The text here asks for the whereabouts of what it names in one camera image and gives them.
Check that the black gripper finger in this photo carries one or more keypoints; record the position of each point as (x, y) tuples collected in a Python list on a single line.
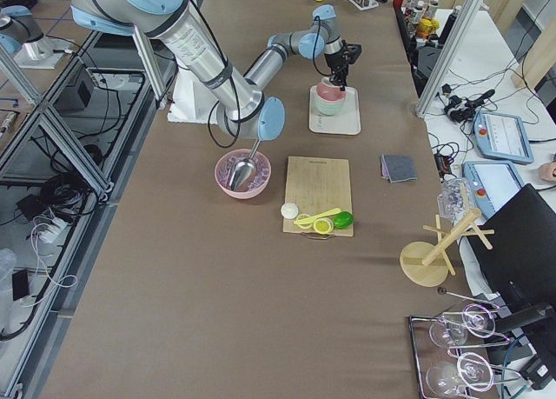
[(338, 79)]

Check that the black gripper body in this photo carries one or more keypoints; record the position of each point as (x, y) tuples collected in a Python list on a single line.
[(335, 62)]

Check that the small pink bowl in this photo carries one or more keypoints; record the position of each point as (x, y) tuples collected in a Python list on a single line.
[(328, 91)]

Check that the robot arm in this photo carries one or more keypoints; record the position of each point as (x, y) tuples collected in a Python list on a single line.
[(243, 110)]

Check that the large pink ice bowl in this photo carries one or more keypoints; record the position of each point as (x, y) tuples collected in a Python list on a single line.
[(243, 193)]

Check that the cream rabbit tray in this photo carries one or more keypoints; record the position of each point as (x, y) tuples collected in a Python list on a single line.
[(346, 122)]

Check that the purple cloth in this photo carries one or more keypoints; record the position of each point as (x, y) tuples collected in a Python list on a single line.
[(384, 171)]

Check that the wooden cutting board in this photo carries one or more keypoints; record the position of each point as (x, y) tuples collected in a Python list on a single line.
[(315, 185)]

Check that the grey folded cloth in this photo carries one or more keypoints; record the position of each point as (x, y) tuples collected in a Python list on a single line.
[(400, 168)]

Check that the steel ice scoop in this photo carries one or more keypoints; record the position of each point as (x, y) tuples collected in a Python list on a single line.
[(243, 169)]

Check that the white steamed bun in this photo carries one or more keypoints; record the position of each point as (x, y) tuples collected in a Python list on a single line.
[(289, 211)]

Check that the green lime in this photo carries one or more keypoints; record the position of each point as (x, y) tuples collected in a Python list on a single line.
[(343, 220)]

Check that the clear ice cubes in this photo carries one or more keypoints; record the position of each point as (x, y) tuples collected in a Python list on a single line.
[(226, 163)]

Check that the yellow plastic knife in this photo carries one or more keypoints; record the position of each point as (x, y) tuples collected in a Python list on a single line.
[(330, 212)]

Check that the front lemon slice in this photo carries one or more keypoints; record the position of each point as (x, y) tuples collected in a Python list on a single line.
[(323, 226)]

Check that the clear glass cup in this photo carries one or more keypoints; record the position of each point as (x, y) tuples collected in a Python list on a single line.
[(455, 199)]

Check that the upper teach pendant tablet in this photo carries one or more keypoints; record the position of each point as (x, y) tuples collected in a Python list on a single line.
[(502, 136)]

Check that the teach pendant tablet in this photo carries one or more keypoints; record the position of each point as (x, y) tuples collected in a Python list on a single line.
[(502, 136), (493, 183)]

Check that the lower teach pendant tablet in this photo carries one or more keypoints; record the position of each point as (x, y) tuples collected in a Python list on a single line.
[(493, 183)]

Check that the wooden mug tree stand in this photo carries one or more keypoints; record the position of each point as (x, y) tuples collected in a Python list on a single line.
[(427, 264)]

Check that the black office chair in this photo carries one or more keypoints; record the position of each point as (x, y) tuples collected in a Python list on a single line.
[(521, 267)]

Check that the far wine glass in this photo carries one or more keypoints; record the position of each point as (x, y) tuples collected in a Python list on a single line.
[(451, 330)]

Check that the wine glass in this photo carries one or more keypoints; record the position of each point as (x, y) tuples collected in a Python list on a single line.
[(451, 330), (471, 373)]

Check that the black framed wooden tray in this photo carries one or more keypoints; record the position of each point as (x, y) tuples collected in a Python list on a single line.
[(449, 350)]

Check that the near wine glass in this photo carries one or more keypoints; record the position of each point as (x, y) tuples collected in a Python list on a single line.
[(471, 373)]

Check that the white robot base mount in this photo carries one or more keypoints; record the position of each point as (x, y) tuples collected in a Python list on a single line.
[(191, 100)]

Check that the aluminium frame column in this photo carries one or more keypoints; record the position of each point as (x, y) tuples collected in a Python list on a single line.
[(455, 38)]

